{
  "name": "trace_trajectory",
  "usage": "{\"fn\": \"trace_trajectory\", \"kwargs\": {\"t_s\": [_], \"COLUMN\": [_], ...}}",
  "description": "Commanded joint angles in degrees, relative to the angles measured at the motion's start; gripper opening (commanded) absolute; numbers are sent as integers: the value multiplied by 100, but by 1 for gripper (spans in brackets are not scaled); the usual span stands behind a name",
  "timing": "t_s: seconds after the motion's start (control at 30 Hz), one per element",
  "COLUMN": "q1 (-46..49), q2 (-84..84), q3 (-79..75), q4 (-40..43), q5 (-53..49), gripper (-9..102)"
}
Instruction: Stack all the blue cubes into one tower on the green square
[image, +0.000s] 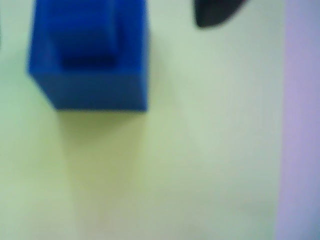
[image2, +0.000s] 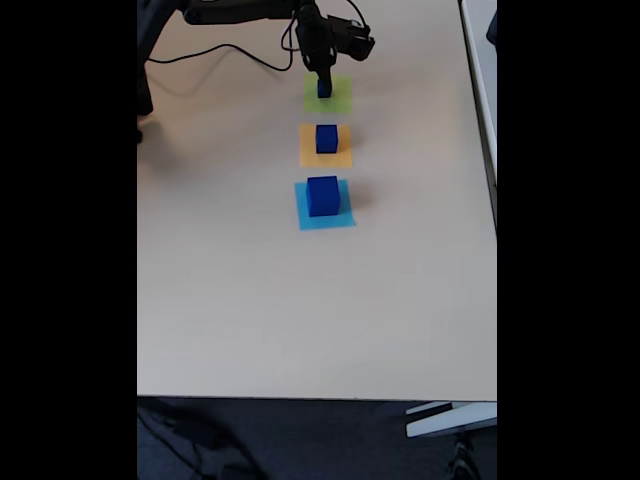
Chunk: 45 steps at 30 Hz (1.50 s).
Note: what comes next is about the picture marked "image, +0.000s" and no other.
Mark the small blue cube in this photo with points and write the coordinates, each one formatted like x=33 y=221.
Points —
x=95 y=90

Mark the tiny blue cube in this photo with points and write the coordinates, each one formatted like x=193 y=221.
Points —
x=85 y=30

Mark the green paper square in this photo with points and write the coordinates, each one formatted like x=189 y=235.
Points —
x=200 y=125

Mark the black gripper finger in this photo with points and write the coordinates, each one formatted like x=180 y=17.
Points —
x=215 y=11

